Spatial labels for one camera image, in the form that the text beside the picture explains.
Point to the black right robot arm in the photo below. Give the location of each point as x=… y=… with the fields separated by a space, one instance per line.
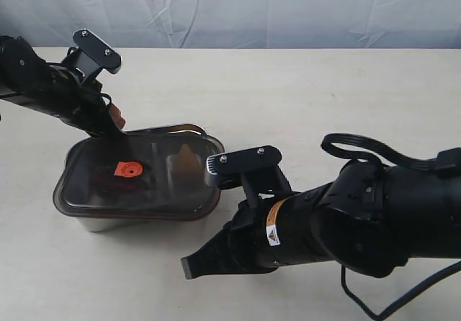
x=371 y=219

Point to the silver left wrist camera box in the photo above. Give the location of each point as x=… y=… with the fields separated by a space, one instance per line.
x=90 y=55

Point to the steel two-compartment lunch box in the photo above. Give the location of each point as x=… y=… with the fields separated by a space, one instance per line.
x=108 y=224

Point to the dark lid with orange seal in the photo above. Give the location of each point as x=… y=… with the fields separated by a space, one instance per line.
x=140 y=177

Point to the yellow cheese wedge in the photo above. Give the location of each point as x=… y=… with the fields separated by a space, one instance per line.
x=186 y=162

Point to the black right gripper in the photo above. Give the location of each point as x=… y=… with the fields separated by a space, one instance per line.
x=237 y=249

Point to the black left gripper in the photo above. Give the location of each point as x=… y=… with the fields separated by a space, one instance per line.
x=82 y=105

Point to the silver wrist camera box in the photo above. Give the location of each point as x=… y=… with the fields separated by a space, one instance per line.
x=90 y=55
x=254 y=169

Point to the red sausage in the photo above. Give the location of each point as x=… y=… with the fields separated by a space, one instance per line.
x=105 y=181

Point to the white backdrop cloth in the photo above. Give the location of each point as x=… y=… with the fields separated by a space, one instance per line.
x=238 y=23

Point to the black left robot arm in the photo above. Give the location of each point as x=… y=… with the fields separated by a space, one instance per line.
x=24 y=75

